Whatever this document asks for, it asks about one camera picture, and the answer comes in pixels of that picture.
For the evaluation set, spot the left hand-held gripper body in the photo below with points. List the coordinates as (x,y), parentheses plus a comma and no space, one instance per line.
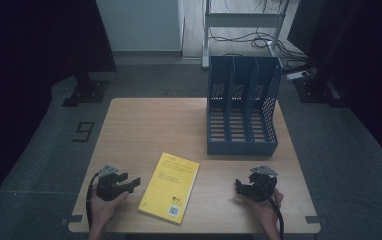
(107,188)

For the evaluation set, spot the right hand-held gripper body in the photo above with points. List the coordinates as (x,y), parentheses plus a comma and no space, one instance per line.
(262,186)

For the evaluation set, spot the yellow book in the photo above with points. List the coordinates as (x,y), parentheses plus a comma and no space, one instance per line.
(169,188)

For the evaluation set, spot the person's left hand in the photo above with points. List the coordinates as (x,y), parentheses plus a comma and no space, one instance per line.
(104,208)

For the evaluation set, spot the person's right hand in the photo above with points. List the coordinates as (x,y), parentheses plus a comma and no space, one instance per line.
(267,211)

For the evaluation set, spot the blue file rack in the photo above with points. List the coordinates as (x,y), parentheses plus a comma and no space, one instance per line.
(242,110)

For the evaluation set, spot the black stand base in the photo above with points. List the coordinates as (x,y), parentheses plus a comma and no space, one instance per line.
(87,91)
(315,90)

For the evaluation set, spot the white power strip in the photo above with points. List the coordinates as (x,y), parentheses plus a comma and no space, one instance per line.
(297,75)

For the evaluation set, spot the dark curtain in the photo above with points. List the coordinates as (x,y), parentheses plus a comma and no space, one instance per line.
(29,66)
(362,66)

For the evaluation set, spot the white cabinet panel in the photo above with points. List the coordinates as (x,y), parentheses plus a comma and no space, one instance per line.
(139,25)

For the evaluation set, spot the white metal desk frame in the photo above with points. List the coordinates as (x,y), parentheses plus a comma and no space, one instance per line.
(242,20)

